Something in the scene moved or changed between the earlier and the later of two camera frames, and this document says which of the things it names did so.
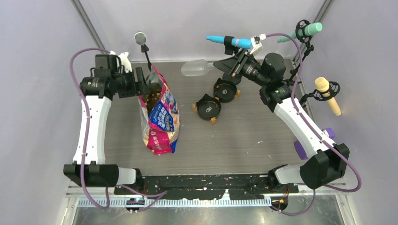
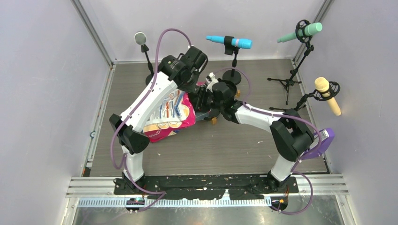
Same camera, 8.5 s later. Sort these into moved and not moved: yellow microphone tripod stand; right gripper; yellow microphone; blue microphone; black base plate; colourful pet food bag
Moved: right gripper; colourful pet food bag
Not moved: black base plate; yellow microphone; blue microphone; yellow microphone tripod stand
